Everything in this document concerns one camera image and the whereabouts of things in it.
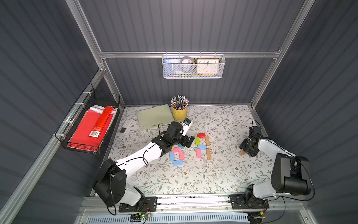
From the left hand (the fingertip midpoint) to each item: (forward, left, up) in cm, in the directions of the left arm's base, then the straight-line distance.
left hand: (189, 133), depth 81 cm
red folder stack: (-3, +51, +11) cm, 52 cm away
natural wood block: (+6, -14, -18) cm, 24 cm away
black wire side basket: (+18, +58, +13) cm, 62 cm away
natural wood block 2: (-4, -14, -19) cm, 23 cm away
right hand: (-2, -38, -15) cm, 41 cm away
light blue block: (-6, +11, -18) cm, 22 cm away
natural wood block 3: (-5, -34, -15) cm, 38 cm away
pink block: (-2, +9, -15) cm, 18 cm away
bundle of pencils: (+27, +6, 0) cm, 27 cm away
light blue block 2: (-10, +8, -19) cm, 23 cm away
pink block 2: (-6, +5, -18) cm, 20 cm away
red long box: (0, +47, +11) cm, 48 cm away
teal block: (-9, +5, +2) cm, 10 cm away
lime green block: (+5, -6, -17) cm, 19 cm away
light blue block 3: (+1, -9, -19) cm, 21 cm away
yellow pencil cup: (+25, +6, -12) cm, 28 cm away
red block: (+11, -10, -18) cm, 23 cm away
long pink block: (-3, -7, -19) cm, 21 cm away
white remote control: (+18, +47, -17) cm, 53 cm away
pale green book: (+28, +26, -17) cm, 42 cm away
